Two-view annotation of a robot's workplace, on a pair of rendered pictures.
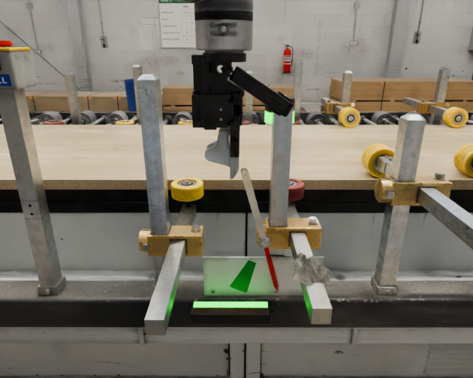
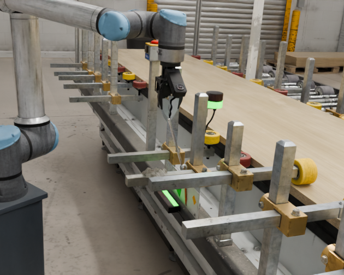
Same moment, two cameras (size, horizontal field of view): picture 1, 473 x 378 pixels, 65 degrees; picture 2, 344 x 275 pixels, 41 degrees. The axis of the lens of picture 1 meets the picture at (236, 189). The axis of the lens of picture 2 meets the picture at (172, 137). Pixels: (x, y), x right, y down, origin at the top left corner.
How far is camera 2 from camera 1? 146 cm
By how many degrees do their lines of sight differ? 64
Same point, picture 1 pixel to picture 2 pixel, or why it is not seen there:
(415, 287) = (236, 255)
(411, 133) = (229, 131)
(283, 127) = (196, 106)
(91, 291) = (154, 164)
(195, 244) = (171, 156)
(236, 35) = (161, 55)
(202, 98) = (156, 78)
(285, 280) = (189, 199)
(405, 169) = (226, 154)
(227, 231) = not seen: hidden behind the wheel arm
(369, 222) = not seen: hidden behind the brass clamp
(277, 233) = (188, 167)
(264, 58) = not seen: outside the picture
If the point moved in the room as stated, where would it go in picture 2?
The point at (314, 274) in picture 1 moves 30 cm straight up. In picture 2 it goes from (150, 173) to (154, 84)
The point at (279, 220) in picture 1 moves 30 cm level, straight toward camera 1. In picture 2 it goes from (191, 160) to (105, 162)
